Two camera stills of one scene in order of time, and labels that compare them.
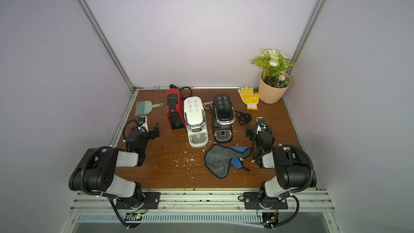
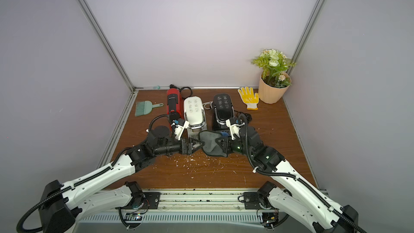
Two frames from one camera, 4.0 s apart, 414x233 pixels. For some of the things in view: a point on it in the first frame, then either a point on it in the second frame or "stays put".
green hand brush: [145, 107] stays put
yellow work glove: [248, 98] stays put
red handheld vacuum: [175, 114] stays put
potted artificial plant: [275, 79] stays put
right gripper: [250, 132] to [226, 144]
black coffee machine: [223, 118] stays put
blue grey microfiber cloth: [218, 158] to [211, 146]
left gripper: [157, 131] to [185, 148]
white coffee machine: [195, 121] stays put
